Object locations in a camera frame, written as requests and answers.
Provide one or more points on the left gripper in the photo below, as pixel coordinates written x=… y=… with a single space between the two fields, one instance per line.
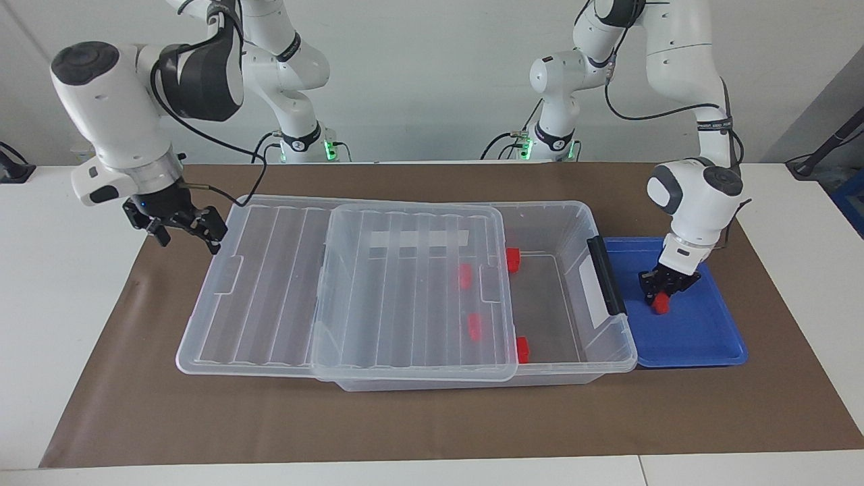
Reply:
x=677 y=275

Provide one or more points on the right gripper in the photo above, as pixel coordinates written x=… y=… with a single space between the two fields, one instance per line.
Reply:
x=164 y=199

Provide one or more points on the red block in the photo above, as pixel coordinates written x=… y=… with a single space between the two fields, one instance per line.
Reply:
x=465 y=276
x=523 y=350
x=513 y=260
x=660 y=305
x=475 y=327

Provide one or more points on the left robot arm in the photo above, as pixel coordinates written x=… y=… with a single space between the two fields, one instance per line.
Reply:
x=682 y=61

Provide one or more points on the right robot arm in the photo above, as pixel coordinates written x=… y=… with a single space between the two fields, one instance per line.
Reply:
x=115 y=115

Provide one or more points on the clear plastic storage box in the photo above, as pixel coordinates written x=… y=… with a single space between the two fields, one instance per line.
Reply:
x=560 y=304

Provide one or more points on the blue plastic tray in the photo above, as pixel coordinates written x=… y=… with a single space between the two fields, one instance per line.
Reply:
x=695 y=334

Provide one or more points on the clear plastic lid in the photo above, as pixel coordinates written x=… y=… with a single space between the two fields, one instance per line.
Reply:
x=412 y=297
x=256 y=290

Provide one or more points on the black stand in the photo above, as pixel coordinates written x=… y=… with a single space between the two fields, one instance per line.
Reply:
x=13 y=165
x=827 y=145

